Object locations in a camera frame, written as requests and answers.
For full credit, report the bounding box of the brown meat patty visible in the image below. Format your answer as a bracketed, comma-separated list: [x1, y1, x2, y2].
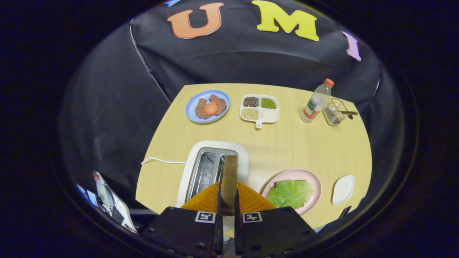
[195, 98, 210, 120]
[209, 94, 227, 116]

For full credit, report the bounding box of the clear bottle with orange cap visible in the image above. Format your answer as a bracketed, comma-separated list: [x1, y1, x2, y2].
[301, 78, 335, 123]

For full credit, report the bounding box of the small white square plate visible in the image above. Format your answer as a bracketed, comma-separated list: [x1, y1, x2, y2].
[332, 175, 355, 206]

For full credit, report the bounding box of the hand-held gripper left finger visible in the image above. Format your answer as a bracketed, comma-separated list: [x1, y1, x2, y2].
[140, 181, 224, 258]

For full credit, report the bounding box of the pink round plate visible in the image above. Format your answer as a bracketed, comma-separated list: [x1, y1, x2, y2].
[262, 169, 322, 216]

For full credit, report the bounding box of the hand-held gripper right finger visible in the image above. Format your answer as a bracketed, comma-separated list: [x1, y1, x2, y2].
[234, 181, 318, 258]

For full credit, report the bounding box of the square brown bread slice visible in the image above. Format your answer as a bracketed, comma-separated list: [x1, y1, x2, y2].
[274, 180, 316, 208]

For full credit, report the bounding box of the white toaster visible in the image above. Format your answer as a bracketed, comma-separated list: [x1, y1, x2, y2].
[176, 140, 250, 238]

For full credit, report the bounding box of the blue round plate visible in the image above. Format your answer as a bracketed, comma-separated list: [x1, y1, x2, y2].
[185, 90, 231, 124]

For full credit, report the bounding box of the dark brown toast slice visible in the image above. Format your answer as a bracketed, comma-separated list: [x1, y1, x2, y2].
[219, 154, 238, 216]

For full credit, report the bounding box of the white divided bean tray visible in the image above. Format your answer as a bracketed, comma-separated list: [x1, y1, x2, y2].
[240, 94, 280, 129]

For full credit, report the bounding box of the metal wire basket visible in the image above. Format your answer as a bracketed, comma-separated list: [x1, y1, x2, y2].
[323, 97, 349, 126]

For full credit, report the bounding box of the white and blue packaging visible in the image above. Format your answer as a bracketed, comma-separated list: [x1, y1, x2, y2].
[75, 170, 138, 234]

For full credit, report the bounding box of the white toaster cable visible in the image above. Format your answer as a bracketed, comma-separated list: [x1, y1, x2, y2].
[141, 157, 187, 166]

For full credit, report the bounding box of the green lettuce leaf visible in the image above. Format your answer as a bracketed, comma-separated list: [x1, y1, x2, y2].
[267, 180, 315, 210]

